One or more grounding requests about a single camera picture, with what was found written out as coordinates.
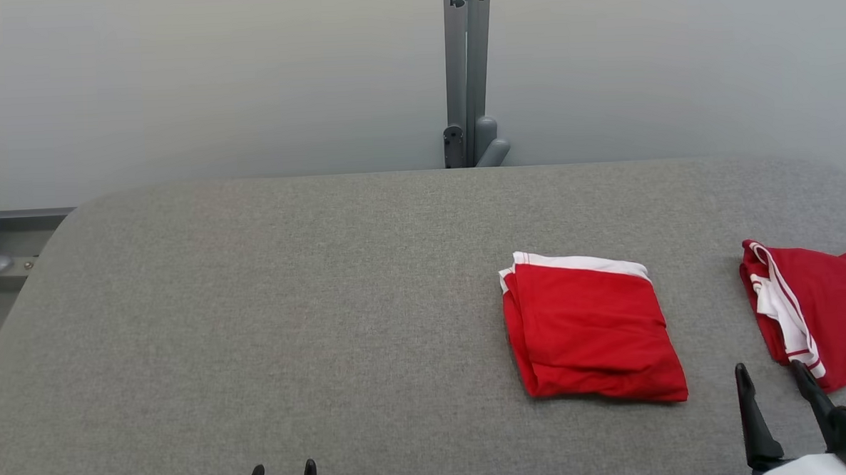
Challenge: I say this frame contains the red garment with white stripes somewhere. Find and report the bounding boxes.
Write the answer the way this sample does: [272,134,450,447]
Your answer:
[738,235,846,397]

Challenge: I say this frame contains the plain red garment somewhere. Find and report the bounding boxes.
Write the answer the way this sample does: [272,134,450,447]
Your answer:
[497,244,689,410]

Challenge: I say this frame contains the grey aluminium partition post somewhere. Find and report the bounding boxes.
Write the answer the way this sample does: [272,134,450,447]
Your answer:
[436,0,512,170]

